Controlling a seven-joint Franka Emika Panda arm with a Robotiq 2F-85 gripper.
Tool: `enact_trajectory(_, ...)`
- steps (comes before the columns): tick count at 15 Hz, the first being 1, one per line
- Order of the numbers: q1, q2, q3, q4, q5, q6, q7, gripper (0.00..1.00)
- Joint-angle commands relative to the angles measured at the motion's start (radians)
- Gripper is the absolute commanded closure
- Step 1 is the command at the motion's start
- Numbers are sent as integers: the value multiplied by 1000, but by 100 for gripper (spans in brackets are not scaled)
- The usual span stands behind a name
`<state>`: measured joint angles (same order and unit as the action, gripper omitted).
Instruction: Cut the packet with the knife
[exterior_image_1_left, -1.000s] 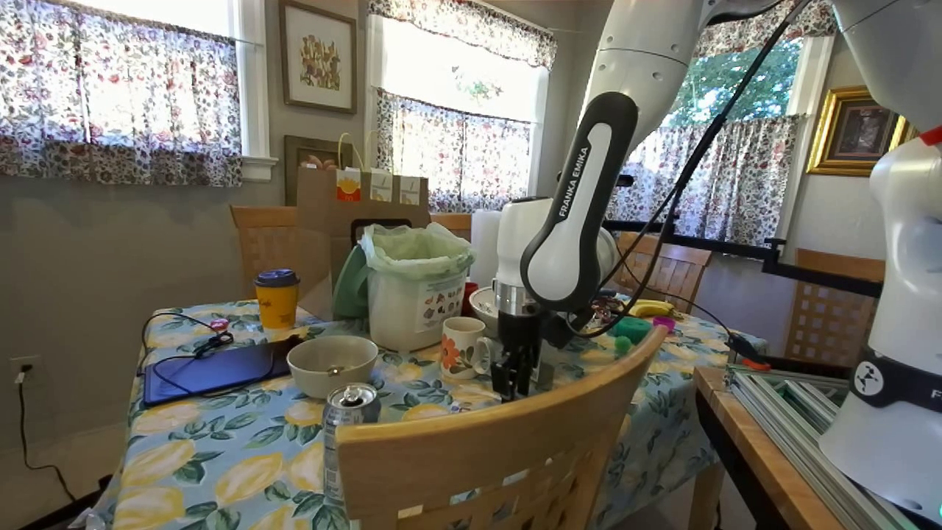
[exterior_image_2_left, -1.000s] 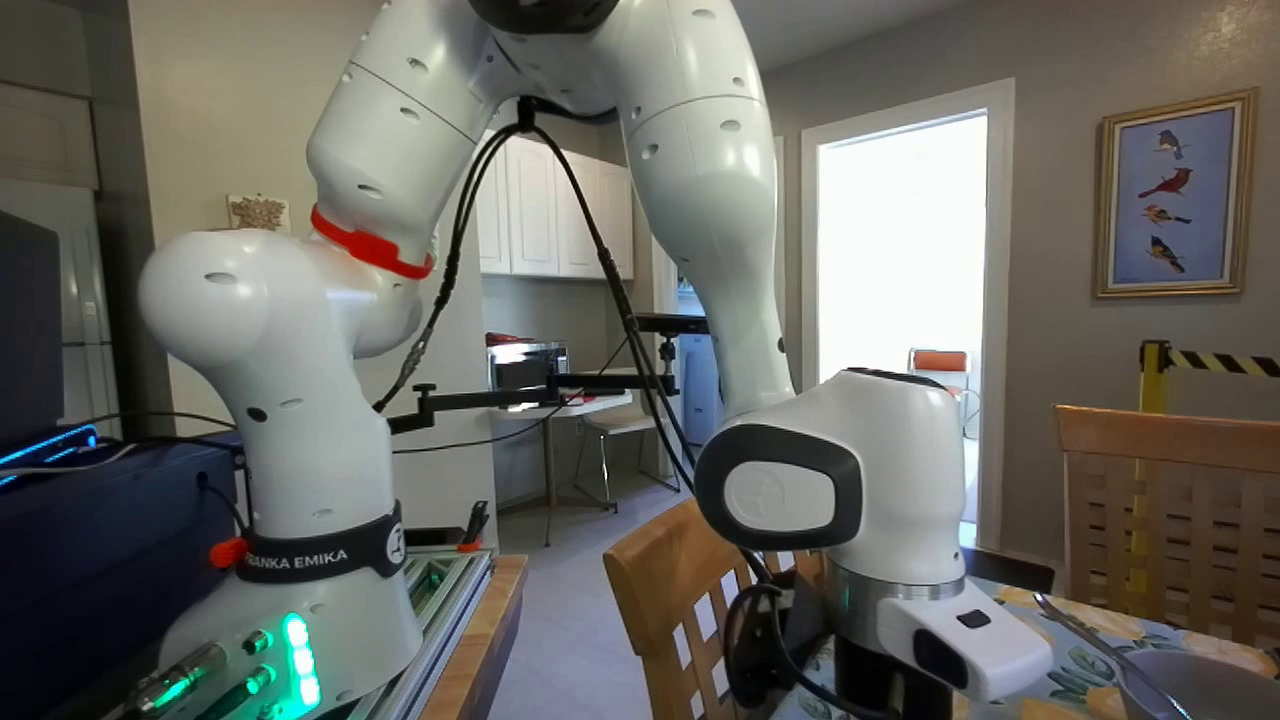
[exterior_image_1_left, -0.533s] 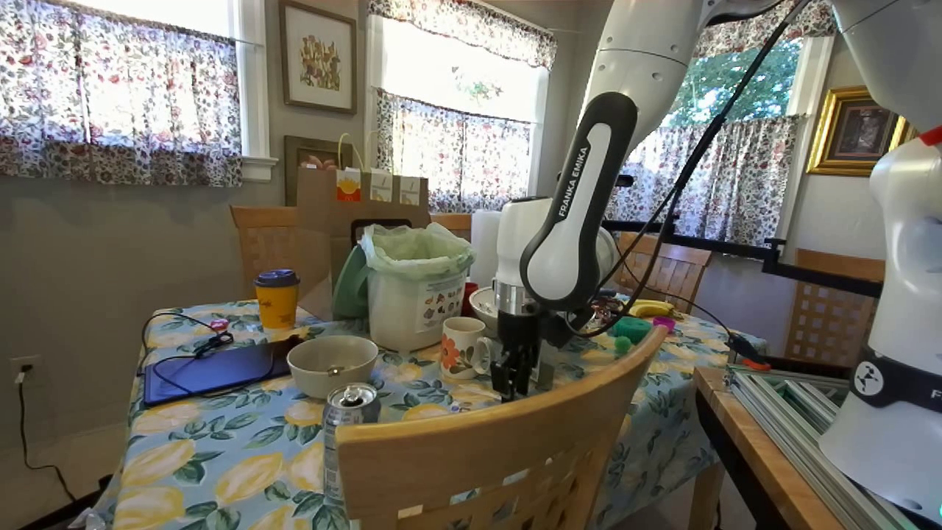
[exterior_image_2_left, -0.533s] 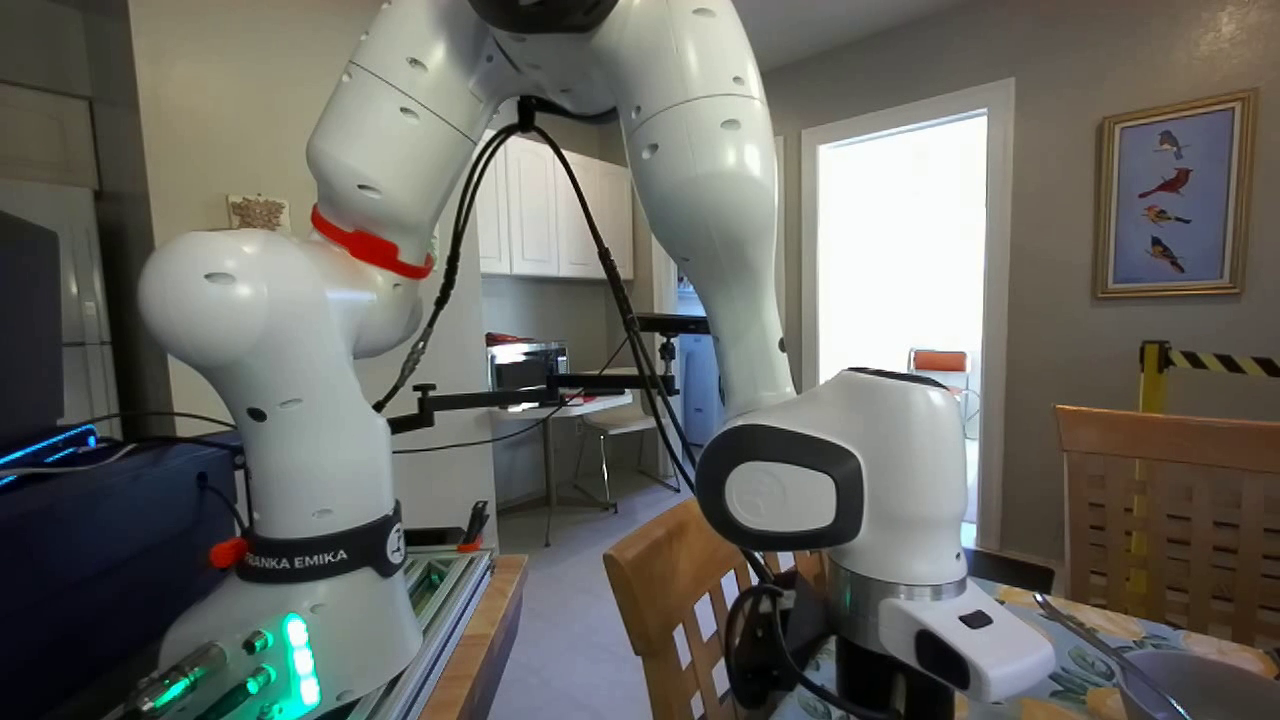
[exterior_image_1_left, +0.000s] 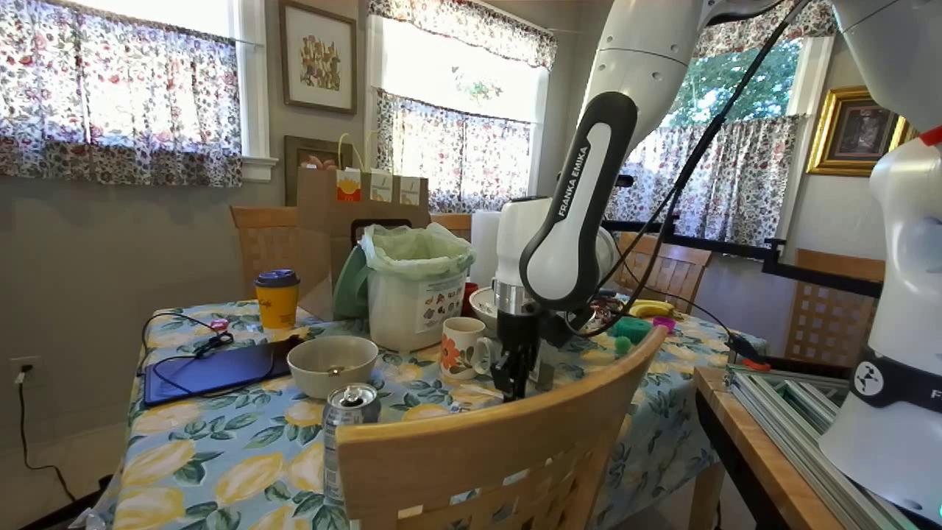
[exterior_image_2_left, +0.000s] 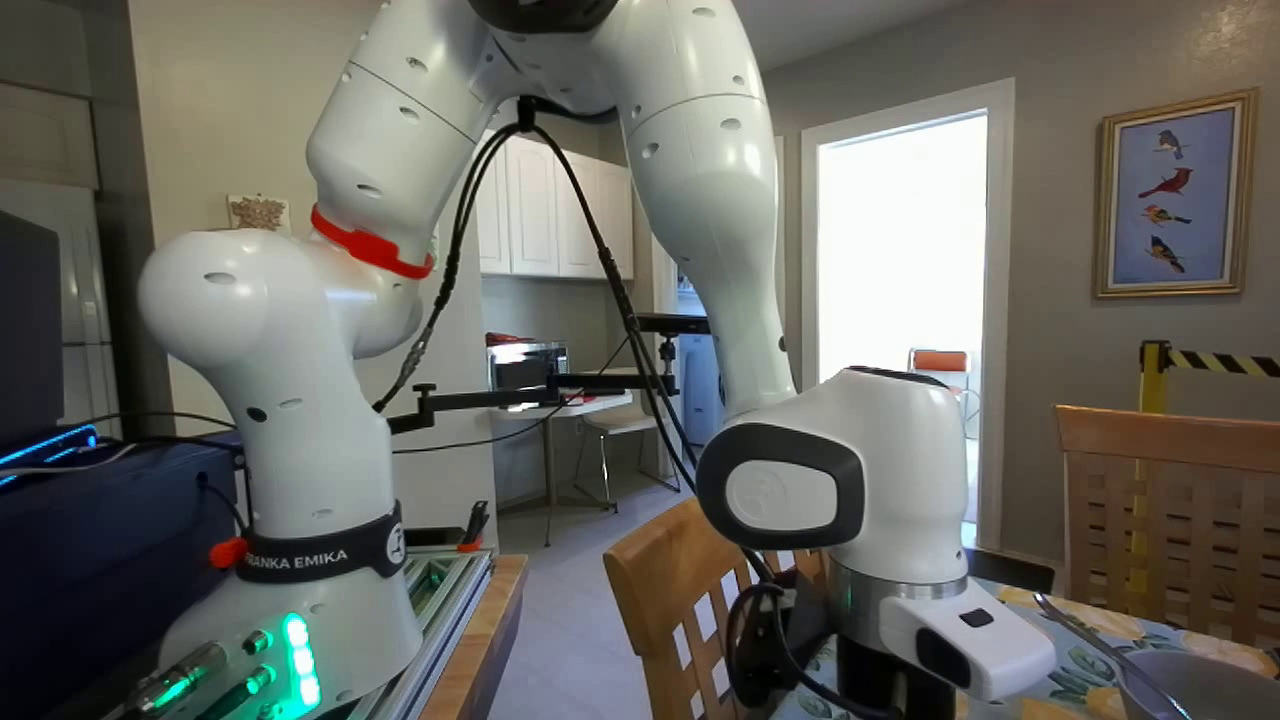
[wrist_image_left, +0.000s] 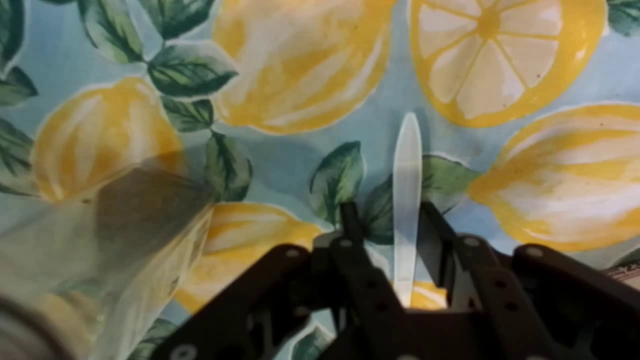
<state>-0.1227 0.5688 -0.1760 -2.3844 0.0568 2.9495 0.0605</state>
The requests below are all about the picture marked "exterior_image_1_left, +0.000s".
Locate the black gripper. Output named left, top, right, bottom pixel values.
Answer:
left=490, top=309, right=543, bottom=404

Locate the printed ceramic mug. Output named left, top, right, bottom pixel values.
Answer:
left=436, top=313, right=490, bottom=384

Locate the white compost bin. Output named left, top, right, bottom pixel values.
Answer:
left=364, top=269, right=474, bottom=356

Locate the green sponge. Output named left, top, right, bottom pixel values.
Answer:
left=607, top=313, right=655, bottom=363

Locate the white paper towel roll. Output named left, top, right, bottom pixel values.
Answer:
left=467, top=207, right=507, bottom=290

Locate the silver drink can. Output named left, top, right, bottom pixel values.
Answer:
left=323, top=379, right=381, bottom=428

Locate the green bin liner bag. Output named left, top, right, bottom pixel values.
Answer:
left=355, top=220, right=477, bottom=290

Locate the beige ceramic bowl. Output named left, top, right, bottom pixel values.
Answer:
left=281, top=334, right=381, bottom=404

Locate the green round lid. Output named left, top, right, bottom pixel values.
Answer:
left=330, top=245, right=377, bottom=325

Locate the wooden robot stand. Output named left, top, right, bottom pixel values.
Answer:
left=688, top=365, right=847, bottom=530

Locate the floral window curtain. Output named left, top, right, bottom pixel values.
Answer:
left=0, top=0, right=245, bottom=192
left=374, top=89, right=539, bottom=214
left=607, top=114, right=804, bottom=251

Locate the brown paper bag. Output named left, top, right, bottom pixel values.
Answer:
left=292, top=131, right=436, bottom=290

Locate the yellow cup purple lid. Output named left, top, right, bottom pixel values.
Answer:
left=252, top=265, right=302, bottom=337

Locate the lemon print tablecloth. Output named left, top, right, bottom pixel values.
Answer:
left=90, top=293, right=736, bottom=530

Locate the dark blue laptop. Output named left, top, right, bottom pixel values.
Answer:
left=137, top=337, right=298, bottom=412

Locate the floral curtain valance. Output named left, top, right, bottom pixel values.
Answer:
left=368, top=0, right=560, bottom=73
left=701, top=0, right=847, bottom=60

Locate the framed floral picture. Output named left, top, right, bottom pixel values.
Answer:
left=278, top=0, right=362, bottom=117

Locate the gold framed picture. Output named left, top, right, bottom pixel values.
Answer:
left=804, top=82, right=914, bottom=181

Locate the aluminium mounting frame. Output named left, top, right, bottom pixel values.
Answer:
left=729, top=365, right=922, bottom=530

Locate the thin black table cable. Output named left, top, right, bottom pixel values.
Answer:
left=136, top=307, right=237, bottom=396

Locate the black power cord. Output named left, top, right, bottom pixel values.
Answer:
left=12, top=365, right=89, bottom=509

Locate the wall power outlet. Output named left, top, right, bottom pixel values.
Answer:
left=6, top=354, right=44, bottom=390

